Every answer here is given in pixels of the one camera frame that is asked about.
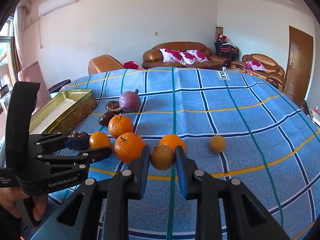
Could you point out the brown leather armchair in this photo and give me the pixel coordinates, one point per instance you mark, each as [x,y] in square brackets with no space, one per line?
[276,72]
[103,63]

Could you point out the brown leather three-seat sofa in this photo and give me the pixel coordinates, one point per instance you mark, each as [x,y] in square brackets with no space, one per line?
[154,58]

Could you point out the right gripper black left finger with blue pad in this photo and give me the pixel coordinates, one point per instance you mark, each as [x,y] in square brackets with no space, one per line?
[78,216]

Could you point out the orange behind brown fruit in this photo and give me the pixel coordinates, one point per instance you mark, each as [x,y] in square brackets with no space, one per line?
[172,141]

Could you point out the person's left hand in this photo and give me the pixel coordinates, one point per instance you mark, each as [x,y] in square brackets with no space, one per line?
[12,194]

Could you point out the floral pillow on right armchair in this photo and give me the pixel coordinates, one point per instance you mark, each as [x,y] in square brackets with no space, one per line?
[255,66]

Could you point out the stacked dark chairs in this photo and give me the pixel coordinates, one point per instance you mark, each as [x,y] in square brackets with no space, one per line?
[226,49]

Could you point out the small yellow-brown fruit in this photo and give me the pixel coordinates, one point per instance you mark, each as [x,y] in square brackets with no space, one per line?
[217,144]

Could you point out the purple round radish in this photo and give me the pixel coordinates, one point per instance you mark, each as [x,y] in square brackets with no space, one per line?
[129,101]

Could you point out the white wall air conditioner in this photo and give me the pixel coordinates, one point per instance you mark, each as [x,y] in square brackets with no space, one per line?
[53,5]

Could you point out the blue plaid tablecloth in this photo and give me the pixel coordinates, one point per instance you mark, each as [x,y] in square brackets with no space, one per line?
[271,144]

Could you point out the brownish round fruit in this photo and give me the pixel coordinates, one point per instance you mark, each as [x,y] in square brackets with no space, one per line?
[162,157]

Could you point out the coffee table with snacks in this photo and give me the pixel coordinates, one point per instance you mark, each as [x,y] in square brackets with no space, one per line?
[241,69]

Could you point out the brown wooden door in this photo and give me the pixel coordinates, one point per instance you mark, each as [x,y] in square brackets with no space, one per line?
[299,65]

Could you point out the dark red passion fruit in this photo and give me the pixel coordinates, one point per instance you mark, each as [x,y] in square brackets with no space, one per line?
[105,118]

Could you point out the dark dried fruit near tin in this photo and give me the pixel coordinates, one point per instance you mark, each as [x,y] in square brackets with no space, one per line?
[76,134]

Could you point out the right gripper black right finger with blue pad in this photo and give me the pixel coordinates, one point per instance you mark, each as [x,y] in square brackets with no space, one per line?
[245,216]

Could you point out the white pink floral pillow right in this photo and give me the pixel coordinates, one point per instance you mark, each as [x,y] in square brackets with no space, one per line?
[193,57]

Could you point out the mandarin orange with stem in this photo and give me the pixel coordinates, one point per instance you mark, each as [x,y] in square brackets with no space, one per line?
[119,125]

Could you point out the brown leather armchair right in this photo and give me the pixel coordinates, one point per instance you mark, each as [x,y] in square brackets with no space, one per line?
[276,72]

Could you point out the large mandarin orange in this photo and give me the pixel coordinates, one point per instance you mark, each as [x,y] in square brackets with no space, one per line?
[128,147]

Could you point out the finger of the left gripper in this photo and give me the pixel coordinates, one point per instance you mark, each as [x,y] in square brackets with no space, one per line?
[77,143]
[90,156]

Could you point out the brown leather armchair left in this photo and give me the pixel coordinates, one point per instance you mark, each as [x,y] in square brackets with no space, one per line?
[103,63]

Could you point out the white pink floral pillow left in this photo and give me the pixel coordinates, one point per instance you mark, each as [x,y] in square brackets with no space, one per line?
[172,56]

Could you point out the white pink floral pillow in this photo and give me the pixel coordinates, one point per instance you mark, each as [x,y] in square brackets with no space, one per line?
[193,57]
[172,56]

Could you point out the small smooth orange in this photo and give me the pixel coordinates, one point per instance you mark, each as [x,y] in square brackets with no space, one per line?
[99,140]

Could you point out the dark wrinkled passion fruit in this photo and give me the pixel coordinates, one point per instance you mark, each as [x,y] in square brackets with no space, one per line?
[112,106]

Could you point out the red pillow on left armchair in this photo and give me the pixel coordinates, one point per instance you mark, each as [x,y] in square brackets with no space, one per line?
[132,65]

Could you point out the gold metal tin tray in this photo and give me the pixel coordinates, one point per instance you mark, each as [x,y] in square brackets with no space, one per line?
[64,112]

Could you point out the window with frame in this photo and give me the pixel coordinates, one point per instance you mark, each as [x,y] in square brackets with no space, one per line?
[7,70]

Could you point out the dark round stool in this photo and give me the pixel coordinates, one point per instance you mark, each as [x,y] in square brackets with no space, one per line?
[56,88]

